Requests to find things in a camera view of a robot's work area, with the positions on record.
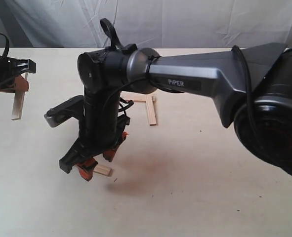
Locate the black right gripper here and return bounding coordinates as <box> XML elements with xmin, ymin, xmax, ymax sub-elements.
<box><xmin>59</xmin><ymin>115</ymin><xmax>130</xmax><ymax>181</ymax></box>

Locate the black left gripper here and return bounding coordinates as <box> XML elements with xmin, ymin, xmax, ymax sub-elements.
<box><xmin>0</xmin><ymin>55</ymin><xmax>36</xmax><ymax>93</ymax></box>

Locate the grooved wood block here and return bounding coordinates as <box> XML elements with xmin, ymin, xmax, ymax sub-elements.
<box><xmin>93</xmin><ymin>164</ymin><xmax>113</xmax><ymax>177</ymax></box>

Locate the long thin wood strip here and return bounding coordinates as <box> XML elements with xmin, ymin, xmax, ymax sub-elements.
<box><xmin>11</xmin><ymin>73</ymin><xmax>28</xmax><ymax>120</ymax></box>

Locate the wood strip with hole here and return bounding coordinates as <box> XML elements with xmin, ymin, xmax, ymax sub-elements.
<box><xmin>124</xmin><ymin>98</ymin><xmax>146</xmax><ymax>103</ymax></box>

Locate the short wood strip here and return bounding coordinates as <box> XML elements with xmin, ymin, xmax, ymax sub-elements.
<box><xmin>145</xmin><ymin>95</ymin><xmax>157</xmax><ymax>126</ymax></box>

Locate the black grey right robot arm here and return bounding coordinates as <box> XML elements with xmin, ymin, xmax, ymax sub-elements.
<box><xmin>57</xmin><ymin>43</ymin><xmax>292</xmax><ymax>179</ymax></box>

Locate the white backdrop curtain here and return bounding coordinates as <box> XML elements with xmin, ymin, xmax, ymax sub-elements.
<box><xmin>0</xmin><ymin>0</ymin><xmax>292</xmax><ymax>48</ymax></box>

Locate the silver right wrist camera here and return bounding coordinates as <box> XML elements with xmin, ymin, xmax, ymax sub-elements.
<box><xmin>44</xmin><ymin>95</ymin><xmax>84</xmax><ymax>128</ymax></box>

